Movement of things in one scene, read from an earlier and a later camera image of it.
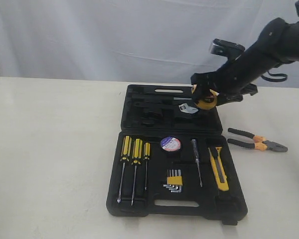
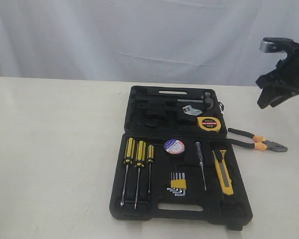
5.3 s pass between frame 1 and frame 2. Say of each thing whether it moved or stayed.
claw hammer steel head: moved
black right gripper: moved
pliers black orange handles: stayed
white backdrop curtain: stayed
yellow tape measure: moved
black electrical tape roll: moved
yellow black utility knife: moved
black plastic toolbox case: stayed
